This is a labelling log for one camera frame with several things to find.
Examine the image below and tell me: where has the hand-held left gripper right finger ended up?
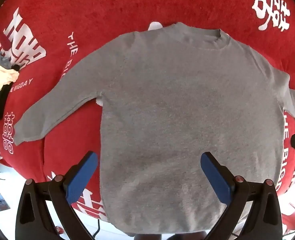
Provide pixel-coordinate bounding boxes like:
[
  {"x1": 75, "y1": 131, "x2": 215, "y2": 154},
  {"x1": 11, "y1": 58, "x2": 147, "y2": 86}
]
[{"x1": 201, "y1": 152, "x2": 290, "y2": 240}]

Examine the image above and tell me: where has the grey knit sweater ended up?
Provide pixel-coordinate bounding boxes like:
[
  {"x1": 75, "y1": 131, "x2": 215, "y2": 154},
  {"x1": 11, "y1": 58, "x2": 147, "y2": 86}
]
[{"x1": 13, "y1": 22, "x2": 295, "y2": 237}]

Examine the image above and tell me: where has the black cable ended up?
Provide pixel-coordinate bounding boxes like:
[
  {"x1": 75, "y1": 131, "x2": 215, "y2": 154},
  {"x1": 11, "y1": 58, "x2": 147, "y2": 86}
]
[{"x1": 93, "y1": 218, "x2": 101, "y2": 238}]

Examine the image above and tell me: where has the red printed blanket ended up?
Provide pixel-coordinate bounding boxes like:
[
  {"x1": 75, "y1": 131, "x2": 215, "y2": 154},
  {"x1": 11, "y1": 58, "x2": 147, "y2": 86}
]
[{"x1": 0, "y1": 0, "x2": 295, "y2": 230}]

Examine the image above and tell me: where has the grey crumpled cloth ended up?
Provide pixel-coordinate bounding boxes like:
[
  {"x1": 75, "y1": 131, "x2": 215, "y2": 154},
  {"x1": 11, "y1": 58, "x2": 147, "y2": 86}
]
[{"x1": 0, "y1": 52, "x2": 12, "y2": 70}]

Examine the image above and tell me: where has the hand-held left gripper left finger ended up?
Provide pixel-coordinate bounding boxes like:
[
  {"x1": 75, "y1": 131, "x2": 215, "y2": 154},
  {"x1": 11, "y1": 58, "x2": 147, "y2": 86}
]
[{"x1": 16, "y1": 151, "x2": 98, "y2": 240}]

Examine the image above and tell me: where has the cream cloth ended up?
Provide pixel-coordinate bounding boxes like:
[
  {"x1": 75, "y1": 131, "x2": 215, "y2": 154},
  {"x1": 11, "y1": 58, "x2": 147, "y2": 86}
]
[{"x1": 0, "y1": 55, "x2": 20, "y2": 94}]

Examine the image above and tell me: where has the black cloth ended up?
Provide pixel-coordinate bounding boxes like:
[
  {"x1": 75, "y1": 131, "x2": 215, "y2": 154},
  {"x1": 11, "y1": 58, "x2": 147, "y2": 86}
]
[{"x1": 0, "y1": 64, "x2": 21, "y2": 121}]

